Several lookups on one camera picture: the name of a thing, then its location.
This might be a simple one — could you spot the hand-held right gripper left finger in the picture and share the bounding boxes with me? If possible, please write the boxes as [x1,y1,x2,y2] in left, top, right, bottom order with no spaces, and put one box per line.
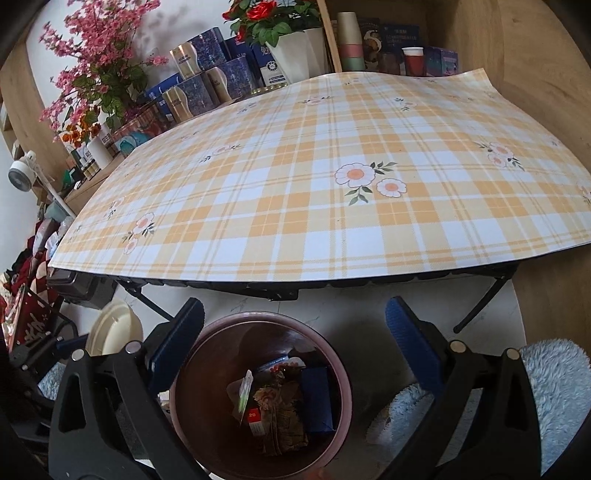
[48,298,206,480]

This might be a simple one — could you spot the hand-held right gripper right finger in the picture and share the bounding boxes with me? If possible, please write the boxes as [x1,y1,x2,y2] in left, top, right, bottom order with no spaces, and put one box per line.
[383,296,541,480]

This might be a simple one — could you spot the brown round bin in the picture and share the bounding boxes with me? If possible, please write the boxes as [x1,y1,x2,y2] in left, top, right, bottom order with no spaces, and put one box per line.
[168,311,354,467]

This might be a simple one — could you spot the green white snack packet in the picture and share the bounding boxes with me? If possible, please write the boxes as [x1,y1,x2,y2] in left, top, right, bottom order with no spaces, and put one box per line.
[226,369,254,423]

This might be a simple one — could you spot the white red snack packet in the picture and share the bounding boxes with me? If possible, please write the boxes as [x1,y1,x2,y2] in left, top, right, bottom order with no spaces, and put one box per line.
[256,355,305,376]

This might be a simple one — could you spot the blue coffee box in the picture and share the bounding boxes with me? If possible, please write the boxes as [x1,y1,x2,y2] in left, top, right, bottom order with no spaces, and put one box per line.
[300,367,335,432]

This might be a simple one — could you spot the red cigarette box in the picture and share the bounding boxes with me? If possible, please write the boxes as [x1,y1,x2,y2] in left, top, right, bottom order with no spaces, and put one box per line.
[247,406,267,435]

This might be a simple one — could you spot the brown wrapper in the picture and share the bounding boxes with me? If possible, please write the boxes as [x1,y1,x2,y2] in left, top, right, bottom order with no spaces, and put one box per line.
[252,369,309,455]

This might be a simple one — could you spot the red bag with white print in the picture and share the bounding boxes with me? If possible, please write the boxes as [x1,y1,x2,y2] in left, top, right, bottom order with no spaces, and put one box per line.
[0,277,61,352]

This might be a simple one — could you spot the white round lid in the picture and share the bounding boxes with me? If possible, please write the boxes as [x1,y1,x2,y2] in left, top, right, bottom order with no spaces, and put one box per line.
[85,299,144,356]

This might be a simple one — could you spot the black hard case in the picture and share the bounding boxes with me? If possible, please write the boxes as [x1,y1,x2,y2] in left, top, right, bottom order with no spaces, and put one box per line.
[46,268,118,310]

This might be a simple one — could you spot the pile of clothes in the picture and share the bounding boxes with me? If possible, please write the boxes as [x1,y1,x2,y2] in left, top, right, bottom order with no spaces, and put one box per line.
[0,217,61,287]

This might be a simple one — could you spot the person's right leg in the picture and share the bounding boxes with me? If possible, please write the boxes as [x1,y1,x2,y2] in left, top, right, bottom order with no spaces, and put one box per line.
[367,339,587,480]

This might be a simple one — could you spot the low wooden cabinet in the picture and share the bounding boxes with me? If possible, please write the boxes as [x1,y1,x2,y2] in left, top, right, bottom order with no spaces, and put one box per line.
[65,157,125,213]

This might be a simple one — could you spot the white standing fan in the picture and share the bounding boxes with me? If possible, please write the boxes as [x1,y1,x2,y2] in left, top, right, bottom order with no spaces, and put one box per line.
[8,151,77,217]

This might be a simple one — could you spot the folding table with plaid cloth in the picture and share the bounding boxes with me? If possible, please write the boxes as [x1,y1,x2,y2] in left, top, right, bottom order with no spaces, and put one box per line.
[48,68,591,283]

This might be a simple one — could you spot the white box of brown vials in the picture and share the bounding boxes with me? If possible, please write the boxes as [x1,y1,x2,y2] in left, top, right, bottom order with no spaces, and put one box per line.
[71,148,100,178]

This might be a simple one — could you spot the box with teal dish picture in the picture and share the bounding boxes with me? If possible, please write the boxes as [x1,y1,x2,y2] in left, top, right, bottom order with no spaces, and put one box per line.
[111,115,162,153]

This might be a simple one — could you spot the orange flowers in white vase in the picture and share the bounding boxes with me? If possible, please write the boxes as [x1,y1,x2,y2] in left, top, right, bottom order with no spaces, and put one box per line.
[60,113,114,169]

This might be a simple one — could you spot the gold blue gift box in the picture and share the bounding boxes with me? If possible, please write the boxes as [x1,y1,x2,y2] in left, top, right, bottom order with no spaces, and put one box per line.
[168,27,232,79]
[203,58,257,102]
[161,74,218,124]

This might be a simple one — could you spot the blue flat gift box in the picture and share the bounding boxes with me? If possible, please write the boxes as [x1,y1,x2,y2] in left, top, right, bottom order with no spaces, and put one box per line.
[145,71,185,100]

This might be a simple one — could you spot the red paper cup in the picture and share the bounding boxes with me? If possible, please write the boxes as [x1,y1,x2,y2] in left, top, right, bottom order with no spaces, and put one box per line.
[401,46,426,77]

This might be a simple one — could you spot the small blue purple box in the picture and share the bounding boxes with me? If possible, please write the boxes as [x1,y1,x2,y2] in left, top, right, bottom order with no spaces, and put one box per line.
[425,46,459,77]

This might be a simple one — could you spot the blue white tall box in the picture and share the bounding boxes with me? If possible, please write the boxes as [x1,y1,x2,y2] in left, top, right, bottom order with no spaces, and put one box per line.
[252,44,291,86]

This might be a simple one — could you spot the pink blossom flower arrangement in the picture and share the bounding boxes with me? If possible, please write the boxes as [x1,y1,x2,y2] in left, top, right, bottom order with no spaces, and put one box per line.
[39,0,169,134]

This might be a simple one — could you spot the dark blue book box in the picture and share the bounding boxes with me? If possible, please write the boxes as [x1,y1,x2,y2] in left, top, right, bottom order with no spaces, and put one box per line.
[360,17,422,75]

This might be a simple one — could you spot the stack of paper cups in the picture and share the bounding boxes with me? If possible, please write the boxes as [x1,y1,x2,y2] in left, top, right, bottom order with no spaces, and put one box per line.
[336,11,365,72]

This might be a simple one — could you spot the wooden shelf unit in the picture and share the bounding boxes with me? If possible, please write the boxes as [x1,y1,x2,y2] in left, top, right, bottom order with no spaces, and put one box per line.
[316,0,591,153]

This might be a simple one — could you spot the red rose plant white pot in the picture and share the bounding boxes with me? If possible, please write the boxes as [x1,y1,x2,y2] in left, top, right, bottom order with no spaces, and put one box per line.
[223,0,326,86]

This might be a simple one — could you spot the black folding table frame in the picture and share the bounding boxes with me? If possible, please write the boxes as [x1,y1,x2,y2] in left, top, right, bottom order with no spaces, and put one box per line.
[113,270,513,334]

